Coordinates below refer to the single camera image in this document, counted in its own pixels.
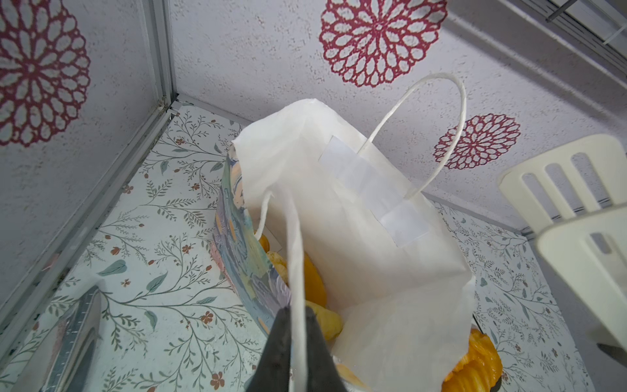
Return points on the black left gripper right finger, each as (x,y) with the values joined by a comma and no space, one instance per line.
(322,373)

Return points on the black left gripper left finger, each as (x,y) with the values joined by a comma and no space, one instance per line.
(273,371)

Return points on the long croissant bread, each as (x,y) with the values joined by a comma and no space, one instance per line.
(315,291)

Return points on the floral paper gift bag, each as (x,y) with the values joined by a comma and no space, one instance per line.
(311,183)

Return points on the white slotted tongs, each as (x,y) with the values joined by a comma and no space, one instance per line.
(582,241)

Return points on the braided yellow bread loaf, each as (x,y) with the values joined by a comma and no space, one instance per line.
(479,370)

